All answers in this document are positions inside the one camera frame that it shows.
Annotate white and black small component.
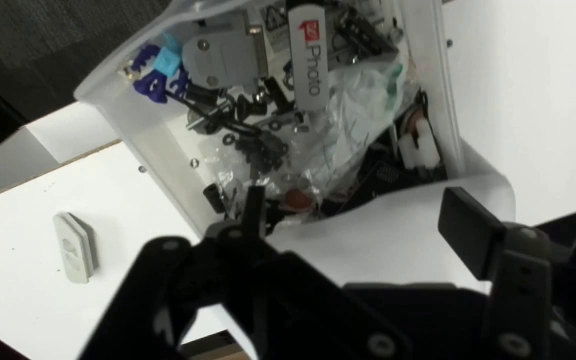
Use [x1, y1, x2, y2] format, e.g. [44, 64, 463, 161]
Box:
[396, 111, 444, 174]

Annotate translucent drawer holding small parts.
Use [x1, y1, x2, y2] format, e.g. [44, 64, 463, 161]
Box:
[72, 0, 519, 235]

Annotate white cubby shelf unit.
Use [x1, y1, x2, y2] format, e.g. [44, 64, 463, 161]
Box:
[0, 0, 576, 360]

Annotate small white rectangular adapter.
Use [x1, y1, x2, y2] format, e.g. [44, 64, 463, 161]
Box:
[52, 210, 100, 285]

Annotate white Photo USB stick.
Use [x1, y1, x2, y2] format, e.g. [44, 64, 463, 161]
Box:
[287, 2, 335, 113]

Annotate grey D-sub connector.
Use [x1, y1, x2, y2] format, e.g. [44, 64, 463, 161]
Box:
[178, 23, 273, 91]

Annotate blue plastic connector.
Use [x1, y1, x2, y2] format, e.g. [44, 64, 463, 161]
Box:
[130, 29, 192, 106]

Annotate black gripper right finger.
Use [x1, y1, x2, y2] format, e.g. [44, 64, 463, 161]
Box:
[436, 186, 576, 360]

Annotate clear bag of black screws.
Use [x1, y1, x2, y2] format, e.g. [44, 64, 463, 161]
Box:
[194, 57, 411, 201]

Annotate brown round small part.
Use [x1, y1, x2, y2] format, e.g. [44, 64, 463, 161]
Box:
[284, 188, 316, 214]

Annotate black small cylinder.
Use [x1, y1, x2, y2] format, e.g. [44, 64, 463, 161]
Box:
[202, 183, 228, 216]

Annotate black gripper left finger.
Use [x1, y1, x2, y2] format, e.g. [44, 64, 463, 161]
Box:
[77, 183, 351, 360]

